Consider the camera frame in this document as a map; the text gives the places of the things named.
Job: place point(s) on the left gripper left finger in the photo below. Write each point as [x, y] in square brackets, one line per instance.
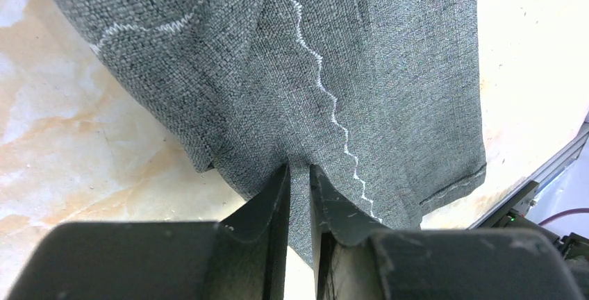
[241, 257]

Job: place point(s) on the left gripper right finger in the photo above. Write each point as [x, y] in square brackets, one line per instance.
[355, 257]

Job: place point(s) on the grey cloth napkin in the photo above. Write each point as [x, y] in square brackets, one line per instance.
[383, 95]

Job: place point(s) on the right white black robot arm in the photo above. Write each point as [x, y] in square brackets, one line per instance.
[573, 247]

